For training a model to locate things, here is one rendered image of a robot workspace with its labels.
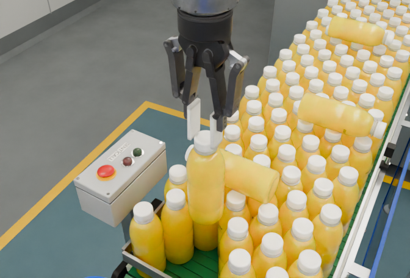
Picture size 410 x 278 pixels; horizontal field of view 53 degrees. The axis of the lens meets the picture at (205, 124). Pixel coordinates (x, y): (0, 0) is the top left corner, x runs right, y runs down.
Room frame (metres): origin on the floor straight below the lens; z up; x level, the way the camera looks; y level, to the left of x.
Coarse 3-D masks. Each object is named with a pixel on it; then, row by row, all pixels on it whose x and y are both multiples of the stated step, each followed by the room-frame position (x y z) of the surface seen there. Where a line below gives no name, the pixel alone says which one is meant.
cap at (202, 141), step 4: (200, 132) 0.54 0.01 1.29; (204, 132) 0.54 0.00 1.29; (208, 132) 0.54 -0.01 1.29; (196, 136) 0.53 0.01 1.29; (200, 136) 0.53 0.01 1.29; (204, 136) 0.53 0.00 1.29; (208, 136) 0.53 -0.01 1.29; (196, 140) 0.52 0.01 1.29; (200, 140) 0.52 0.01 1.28; (204, 140) 0.52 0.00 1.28; (208, 140) 0.52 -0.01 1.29; (196, 144) 0.52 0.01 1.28; (200, 144) 0.51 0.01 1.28; (204, 144) 0.51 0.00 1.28; (208, 144) 0.51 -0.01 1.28; (196, 148) 0.52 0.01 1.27; (200, 148) 0.51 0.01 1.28; (204, 148) 0.51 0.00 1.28; (208, 148) 0.51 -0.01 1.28
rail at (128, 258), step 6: (126, 252) 0.51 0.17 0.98; (126, 258) 0.50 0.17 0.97; (132, 258) 0.50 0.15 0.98; (138, 258) 0.50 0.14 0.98; (132, 264) 0.50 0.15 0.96; (138, 264) 0.49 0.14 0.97; (144, 264) 0.48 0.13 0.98; (144, 270) 0.48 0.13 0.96; (150, 270) 0.47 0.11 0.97; (156, 270) 0.47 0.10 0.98; (156, 276) 0.46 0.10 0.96; (162, 276) 0.46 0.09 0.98; (168, 276) 0.46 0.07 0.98
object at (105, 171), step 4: (100, 168) 0.63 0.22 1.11; (104, 168) 0.63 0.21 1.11; (108, 168) 0.63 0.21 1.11; (112, 168) 0.63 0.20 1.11; (100, 172) 0.62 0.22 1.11; (104, 172) 0.62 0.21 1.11; (108, 172) 0.62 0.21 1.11; (112, 172) 0.62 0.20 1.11; (100, 176) 0.61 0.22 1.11; (104, 176) 0.61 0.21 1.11; (108, 176) 0.61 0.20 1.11
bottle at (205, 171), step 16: (192, 160) 0.51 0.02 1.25; (208, 160) 0.51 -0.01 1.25; (224, 160) 0.53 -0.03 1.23; (192, 176) 0.50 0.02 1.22; (208, 176) 0.50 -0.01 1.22; (224, 176) 0.52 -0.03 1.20; (192, 192) 0.50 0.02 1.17; (208, 192) 0.50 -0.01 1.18; (224, 192) 0.52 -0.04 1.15; (192, 208) 0.51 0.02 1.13; (208, 208) 0.50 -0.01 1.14; (208, 224) 0.50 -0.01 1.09
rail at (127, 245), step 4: (164, 200) 0.66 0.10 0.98; (160, 204) 0.64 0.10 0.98; (156, 208) 0.63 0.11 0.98; (160, 208) 0.63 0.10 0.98; (156, 212) 0.62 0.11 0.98; (160, 212) 0.63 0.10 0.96; (124, 244) 0.53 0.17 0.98; (128, 244) 0.53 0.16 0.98; (124, 248) 0.52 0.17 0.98; (128, 248) 0.53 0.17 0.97; (128, 252) 0.53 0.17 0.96
